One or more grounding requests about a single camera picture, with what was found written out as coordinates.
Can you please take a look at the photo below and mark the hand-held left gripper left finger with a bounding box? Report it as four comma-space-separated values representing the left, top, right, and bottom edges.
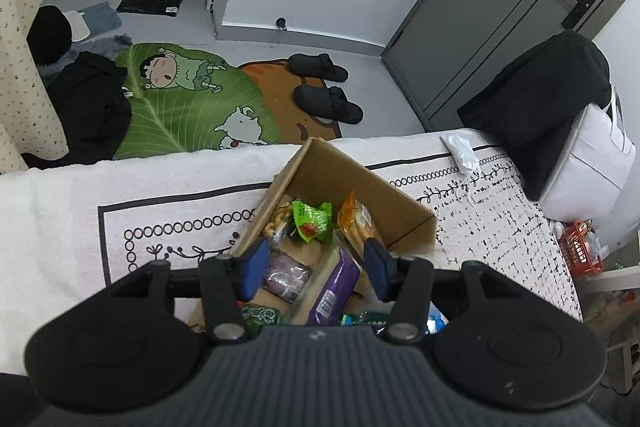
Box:
102, 237, 273, 343

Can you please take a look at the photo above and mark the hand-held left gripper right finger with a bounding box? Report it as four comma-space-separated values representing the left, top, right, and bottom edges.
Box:
362, 238, 533, 343

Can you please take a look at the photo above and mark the lilac snack packet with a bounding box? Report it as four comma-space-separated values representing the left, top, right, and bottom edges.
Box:
262, 251, 313, 304

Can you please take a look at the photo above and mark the purple snack packet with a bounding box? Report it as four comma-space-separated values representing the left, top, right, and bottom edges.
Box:
306, 247, 362, 327

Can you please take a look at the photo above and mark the clear nut packet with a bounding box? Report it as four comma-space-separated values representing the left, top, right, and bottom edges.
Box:
261, 201, 296, 249

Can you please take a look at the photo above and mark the dark green snack packet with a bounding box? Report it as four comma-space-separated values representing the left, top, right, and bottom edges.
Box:
239, 303, 285, 335

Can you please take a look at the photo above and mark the teal snack packet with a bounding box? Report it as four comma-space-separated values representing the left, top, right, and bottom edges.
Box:
339, 311, 391, 335

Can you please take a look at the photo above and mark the orange cracker packet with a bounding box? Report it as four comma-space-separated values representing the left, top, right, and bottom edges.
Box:
336, 189, 377, 258

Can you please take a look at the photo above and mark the green red snack packet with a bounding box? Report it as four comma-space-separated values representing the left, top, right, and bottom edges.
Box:
291, 200, 334, 244

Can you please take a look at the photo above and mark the blue snack packet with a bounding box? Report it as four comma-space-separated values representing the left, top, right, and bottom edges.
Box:
424, 303, 450, 335

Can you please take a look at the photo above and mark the cardboard box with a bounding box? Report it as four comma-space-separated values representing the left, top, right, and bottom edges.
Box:
185, 137, 438, 338

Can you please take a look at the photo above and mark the white face mask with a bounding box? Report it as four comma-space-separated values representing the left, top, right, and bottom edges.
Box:
440, 132, 488, 208

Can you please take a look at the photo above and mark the green cartoon rug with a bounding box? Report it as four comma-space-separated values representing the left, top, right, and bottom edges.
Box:
114, 42, 343, 160

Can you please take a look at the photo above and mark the black slipper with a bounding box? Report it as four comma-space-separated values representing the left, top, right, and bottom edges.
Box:
287, 53, 350, 82
293, 84, 364, 125

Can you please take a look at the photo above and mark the white black patterned blanket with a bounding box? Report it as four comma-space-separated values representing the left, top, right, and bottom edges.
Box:
0, 127, 586, 348

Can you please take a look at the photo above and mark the red plastic basket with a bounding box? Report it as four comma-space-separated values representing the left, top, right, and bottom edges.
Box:
556, 219, 608, 279

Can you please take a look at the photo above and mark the black coat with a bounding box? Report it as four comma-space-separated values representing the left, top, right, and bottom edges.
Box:
22, 51, 133, 170

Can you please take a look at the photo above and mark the black cloth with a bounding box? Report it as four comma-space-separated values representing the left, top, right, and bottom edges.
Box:
456, 29, 613, 202

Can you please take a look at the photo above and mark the white storage bag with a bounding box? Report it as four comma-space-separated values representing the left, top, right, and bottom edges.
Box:
537, 87, 637, 224

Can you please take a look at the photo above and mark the grey door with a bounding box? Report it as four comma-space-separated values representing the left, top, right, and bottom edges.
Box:
382, 0, 633, 132

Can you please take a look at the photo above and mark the black parcel bag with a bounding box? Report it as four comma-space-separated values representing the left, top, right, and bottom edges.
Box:
116, 0, 187, 18

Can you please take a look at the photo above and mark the grey blue floor mat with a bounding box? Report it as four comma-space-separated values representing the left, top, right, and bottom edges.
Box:
64, 2, 123, 44

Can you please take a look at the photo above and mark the black knit hat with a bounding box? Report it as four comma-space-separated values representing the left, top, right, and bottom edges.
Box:
26, 5, 73, 66

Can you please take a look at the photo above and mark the floral cream cloth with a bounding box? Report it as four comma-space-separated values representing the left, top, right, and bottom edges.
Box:
0, 0, 70, 175

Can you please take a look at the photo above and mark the black door handle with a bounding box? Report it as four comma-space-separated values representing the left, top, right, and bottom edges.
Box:
559, 0, 598, 28

